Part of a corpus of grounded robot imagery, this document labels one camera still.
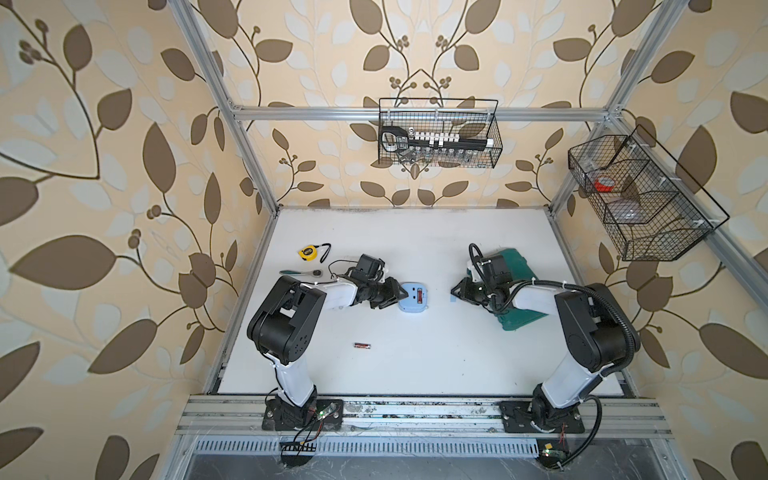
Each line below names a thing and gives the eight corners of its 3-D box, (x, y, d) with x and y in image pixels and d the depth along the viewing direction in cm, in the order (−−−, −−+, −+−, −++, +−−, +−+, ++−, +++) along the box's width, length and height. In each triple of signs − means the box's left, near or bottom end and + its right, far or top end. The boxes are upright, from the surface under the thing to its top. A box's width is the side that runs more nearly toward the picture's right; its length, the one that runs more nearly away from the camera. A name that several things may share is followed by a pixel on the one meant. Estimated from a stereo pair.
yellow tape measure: (298, 262, 107) (296, 258, 105) (302, 248, 111) (300, 243, 109) (328, 262, 107) (327, 258, 105) (331, 248, 111) (330, 243, 109)
